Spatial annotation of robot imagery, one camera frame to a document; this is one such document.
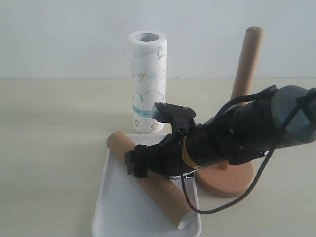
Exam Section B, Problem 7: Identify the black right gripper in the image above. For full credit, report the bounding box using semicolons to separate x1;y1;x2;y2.
124;125;210;178

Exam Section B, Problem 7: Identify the brown cardboard tube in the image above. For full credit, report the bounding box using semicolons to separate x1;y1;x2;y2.
106;131;196;229

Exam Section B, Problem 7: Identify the white printed paper towel roll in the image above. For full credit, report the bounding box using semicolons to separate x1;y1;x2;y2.
128;30;167;133

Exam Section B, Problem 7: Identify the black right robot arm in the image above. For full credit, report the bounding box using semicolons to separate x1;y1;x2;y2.
124;85;316;178

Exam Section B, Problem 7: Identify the wooden paper towel holder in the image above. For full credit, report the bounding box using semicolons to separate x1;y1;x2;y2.
196;26;264;198

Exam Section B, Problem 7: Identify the white rectangular tray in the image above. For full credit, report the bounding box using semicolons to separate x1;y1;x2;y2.
91;133;202;237

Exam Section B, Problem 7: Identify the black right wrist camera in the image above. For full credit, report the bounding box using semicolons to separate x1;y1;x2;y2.
150;102;196;133

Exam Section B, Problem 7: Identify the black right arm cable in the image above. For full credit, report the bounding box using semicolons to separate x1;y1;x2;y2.
180;86;316;215

